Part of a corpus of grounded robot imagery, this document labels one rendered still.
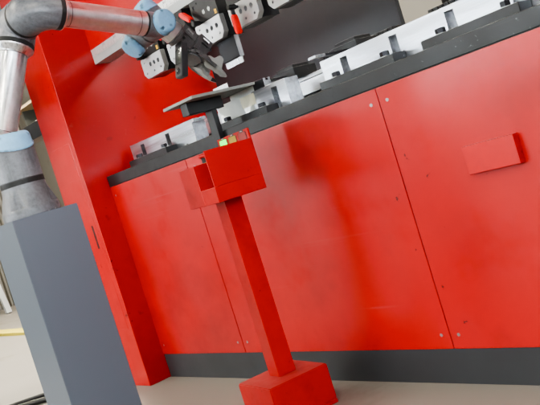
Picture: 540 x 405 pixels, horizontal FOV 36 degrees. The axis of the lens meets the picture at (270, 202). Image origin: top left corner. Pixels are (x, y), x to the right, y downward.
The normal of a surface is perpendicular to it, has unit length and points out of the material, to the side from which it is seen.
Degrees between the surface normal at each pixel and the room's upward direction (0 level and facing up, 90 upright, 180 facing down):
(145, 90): 90
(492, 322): 90
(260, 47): 90
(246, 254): 90
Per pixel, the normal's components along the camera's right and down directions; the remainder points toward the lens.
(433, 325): -0.74, 0.26
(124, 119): 0.60, -0.15
